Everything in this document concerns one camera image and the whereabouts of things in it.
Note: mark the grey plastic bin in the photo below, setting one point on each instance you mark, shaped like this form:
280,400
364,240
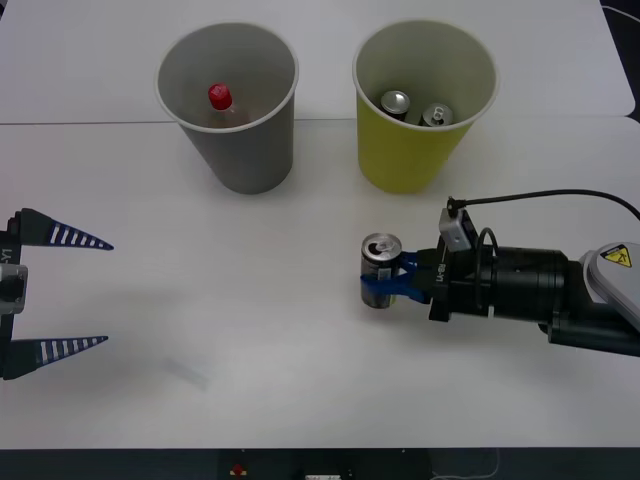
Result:
250,160

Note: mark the silver drink can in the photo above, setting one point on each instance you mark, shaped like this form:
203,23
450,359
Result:
436,115

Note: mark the dark drink can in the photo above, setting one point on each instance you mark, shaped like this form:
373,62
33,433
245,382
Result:
395,101

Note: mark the red-capped plastic bottle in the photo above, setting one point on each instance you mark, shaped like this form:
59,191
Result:
220,96

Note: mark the silver can with blue label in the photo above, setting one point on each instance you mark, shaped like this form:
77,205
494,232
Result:
376,261

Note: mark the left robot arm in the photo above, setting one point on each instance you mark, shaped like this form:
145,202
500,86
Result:
12,287

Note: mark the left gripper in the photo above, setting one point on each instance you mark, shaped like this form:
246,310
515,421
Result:
10,240

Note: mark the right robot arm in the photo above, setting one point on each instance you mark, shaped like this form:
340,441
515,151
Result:
530,280

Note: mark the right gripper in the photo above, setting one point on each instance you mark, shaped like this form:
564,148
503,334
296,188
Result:
460,285

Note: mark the red button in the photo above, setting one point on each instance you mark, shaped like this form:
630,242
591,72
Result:
237,470

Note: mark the yellow-green plastic bin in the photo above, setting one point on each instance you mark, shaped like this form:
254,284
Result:
395,160

